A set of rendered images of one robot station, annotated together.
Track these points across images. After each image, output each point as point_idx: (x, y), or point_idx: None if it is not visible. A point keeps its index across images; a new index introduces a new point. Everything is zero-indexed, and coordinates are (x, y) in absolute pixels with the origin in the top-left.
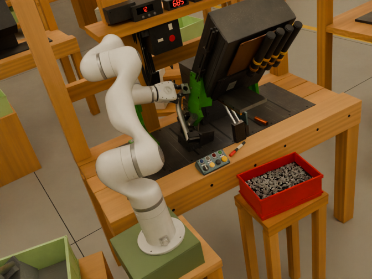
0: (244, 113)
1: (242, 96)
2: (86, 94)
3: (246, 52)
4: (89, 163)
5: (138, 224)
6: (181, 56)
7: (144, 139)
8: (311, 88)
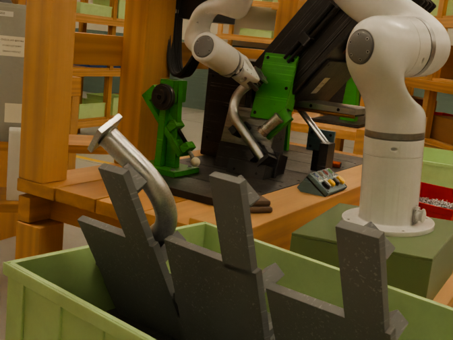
0: (333, 133)
1: (334, 104)
2: (75, 58)
3: None
4: (74, 185)
5: (321, 218)
6: None
7: (426, 11)
8: (342, 153)
